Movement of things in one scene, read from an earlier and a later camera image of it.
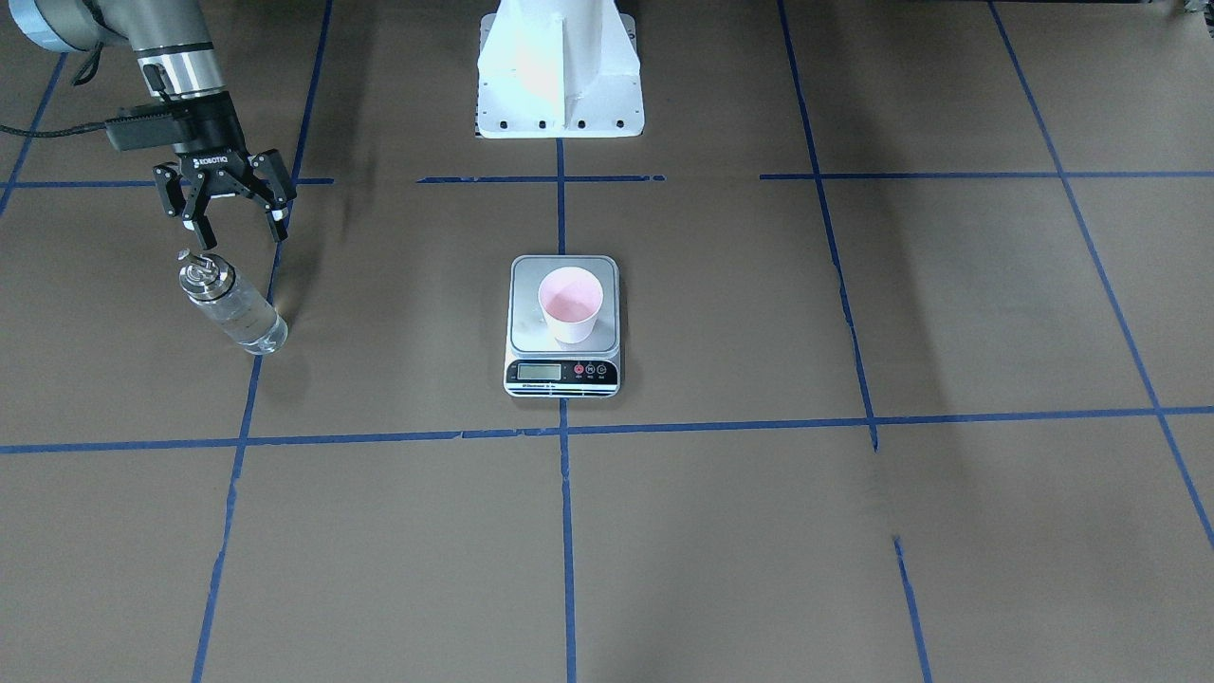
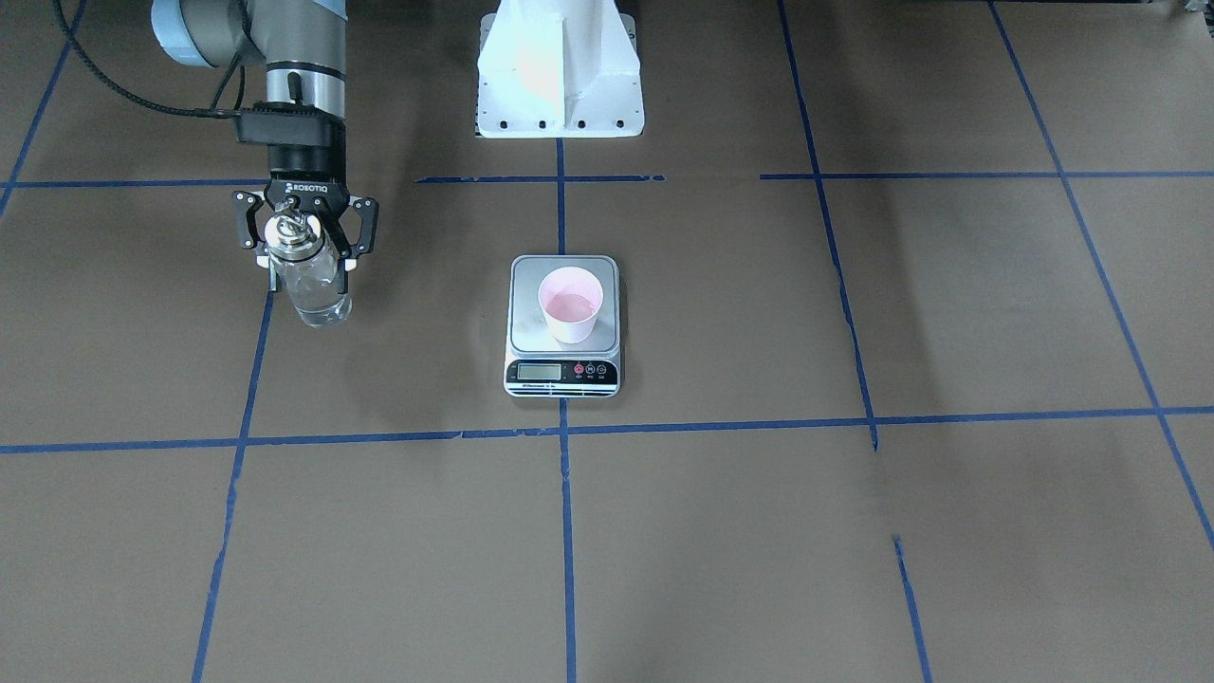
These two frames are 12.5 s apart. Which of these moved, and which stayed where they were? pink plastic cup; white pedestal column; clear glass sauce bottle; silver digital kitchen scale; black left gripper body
Moved: clear glass sauce bottle; black left gripper body
Stayed: silver digital kitchen scale; white pedestal column; pink plastic cup
